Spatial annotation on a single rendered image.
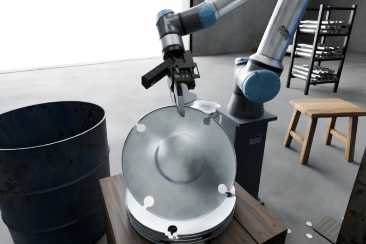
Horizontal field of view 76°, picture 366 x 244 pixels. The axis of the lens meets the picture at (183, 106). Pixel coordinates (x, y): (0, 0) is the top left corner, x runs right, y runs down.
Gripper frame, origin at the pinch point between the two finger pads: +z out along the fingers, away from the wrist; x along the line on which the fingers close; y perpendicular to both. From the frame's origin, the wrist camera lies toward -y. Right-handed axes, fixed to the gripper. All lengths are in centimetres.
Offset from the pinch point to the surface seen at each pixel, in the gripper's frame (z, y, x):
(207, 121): -24, 40, 80
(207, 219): 27.4, 1.0, -0.2
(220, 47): -313, 244, 376
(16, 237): 21, -54, 45
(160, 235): 28.1, -10.2, -0.3
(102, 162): 2.5, -23.5, 33.3
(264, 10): -407, 389, 347
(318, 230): 40, 44, 19
